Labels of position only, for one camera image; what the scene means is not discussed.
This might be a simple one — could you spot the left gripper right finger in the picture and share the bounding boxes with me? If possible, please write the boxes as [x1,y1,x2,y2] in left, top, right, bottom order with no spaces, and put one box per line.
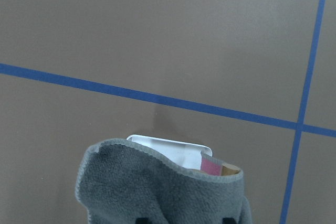
[222,217,237,224]

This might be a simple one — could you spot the grey cloth towel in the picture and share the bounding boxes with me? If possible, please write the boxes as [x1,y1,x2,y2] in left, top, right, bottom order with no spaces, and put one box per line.
[75,138,253,223]

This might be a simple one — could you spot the white towel rack stand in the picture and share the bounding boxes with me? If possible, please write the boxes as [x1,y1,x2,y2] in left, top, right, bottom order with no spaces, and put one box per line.
[127,134,241,176]

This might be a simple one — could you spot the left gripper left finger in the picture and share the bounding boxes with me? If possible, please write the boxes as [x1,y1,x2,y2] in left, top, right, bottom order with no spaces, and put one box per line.
[136,217,152,224]

